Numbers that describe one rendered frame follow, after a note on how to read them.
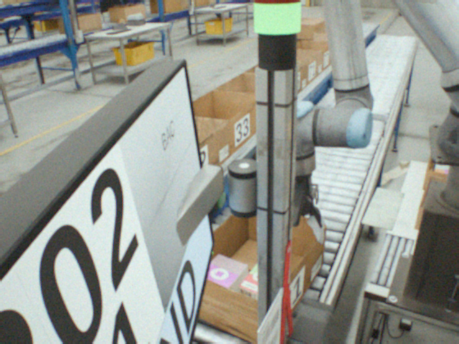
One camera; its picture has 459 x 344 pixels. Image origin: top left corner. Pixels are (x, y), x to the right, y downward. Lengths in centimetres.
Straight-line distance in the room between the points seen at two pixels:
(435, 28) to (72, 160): 68
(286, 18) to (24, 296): 35
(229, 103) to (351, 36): 126
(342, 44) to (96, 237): 81
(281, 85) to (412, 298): 98
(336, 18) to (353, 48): 8
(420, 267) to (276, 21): 94
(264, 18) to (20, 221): 31
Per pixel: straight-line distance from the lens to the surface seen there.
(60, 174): 26
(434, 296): 131
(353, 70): 100
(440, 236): 118
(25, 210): 23
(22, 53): 617
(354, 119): 90
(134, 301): 34
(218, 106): 219
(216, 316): 117
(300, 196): 99
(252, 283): 125
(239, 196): 53
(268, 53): 45
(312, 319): 76
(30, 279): 22
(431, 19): 81
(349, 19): 98
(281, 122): 46
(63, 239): 24
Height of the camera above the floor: 166
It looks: 28 degrees down
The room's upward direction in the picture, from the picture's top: 3 degrees counter-clockwise
